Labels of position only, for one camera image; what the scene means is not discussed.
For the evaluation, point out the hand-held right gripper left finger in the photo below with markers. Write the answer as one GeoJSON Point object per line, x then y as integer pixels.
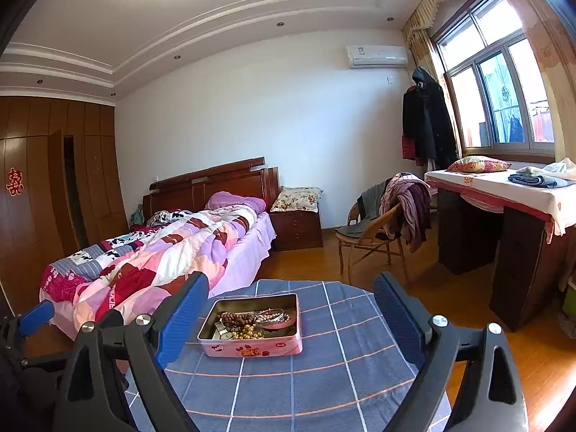
{"type": "Point", "coordinates": [184, 319]}

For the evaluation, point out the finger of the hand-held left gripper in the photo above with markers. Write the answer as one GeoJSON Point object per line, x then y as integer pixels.
{"type": "Point", "coordinates": [38, 316]}

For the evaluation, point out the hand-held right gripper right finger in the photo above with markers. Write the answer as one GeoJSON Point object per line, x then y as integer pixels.
{"type": "Point", "coordinates": [398, 319]}

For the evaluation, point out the pink tin box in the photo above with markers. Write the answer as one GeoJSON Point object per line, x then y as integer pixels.
{"type": "Point", "coordinates": [252, 348]}

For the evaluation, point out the pink bangle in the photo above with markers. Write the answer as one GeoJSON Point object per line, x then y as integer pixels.
{"type": "Point", "coordinates": [288, 321]}

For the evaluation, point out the white jewelry card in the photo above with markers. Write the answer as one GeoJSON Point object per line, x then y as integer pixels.
{"type": "Point", "coordinates": [221, 330]}

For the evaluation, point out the blue checkered tablecloth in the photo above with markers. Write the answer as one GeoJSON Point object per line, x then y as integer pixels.
{"type": "Point", "coordinates": [337, 369]}

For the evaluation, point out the brown wooden wardrobe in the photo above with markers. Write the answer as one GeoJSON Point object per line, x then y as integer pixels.
{"type": "Point", "coordinates": [27, 234]}

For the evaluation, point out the rattan chair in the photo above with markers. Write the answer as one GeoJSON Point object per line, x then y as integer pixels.
{"type": "Point", "coordinates": [360, 243]}

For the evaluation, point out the panda print blanket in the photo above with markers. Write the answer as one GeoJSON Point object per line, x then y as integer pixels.
{"type": "Point", "coordinates": [112, 245]}

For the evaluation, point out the teal bag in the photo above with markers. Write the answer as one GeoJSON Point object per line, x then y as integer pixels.
{"type": "Point", "coordinates": [137, 216]}

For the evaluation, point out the purple striped garment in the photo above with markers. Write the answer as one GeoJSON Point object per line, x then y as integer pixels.
{"type": "Point", "coordinates": [409, 202]}

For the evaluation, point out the grey garment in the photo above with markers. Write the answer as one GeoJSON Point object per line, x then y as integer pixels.
{"type": "Point", "coordinates": [369, 202]}

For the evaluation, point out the purple pillow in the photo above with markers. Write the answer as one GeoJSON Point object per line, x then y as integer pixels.
{"type": "Point", "coordinates": [234, 200]}

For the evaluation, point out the dark wooden nightstand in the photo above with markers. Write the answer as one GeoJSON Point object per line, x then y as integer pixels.
{"type": "Point", "coordinates": [297, 231]}

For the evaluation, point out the dark wooden desk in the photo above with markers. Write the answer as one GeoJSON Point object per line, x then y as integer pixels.
{"type": "Point", "coordinates": [517, 256]}

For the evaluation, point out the red paper decoration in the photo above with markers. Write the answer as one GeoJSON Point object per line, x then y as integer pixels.
{"type": "Point", "coordinates": [14, 181]}

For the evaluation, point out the dark wooden bed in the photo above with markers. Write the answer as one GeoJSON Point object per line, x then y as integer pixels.
{"type": "Point", "coordinates": [216, 184]}

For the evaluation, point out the floral pillow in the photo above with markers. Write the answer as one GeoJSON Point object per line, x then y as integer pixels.
{"type": "Point", "coordinates": [297, 198]}

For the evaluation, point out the white and pink desk cloth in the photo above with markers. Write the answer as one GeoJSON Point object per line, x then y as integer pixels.
{"type": "Point", "coordinates": [486, 184]}

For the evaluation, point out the green bin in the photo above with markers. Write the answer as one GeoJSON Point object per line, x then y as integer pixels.
{"type": "Point", "coordinates": [570, 294]}

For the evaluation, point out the red patterned pillow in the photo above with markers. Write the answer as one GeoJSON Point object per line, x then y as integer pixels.
{"type": "Point", "coordinates": [479, 164]}

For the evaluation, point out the folded clothes pile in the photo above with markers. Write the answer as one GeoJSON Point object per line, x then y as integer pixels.
{"type": "Point", "coordinates": [535, 180]}

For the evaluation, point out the hanging dark coats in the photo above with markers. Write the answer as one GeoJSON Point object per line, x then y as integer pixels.
{"type": "Point", "coordinates": [427, 121]}

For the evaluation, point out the window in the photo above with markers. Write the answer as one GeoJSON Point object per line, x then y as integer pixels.
{"type": "Point", "coordinates": [495, 81]}

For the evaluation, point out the white air conditioner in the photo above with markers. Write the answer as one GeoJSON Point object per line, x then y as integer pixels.
{"type": "Point", "coordinates": [377, 56]}

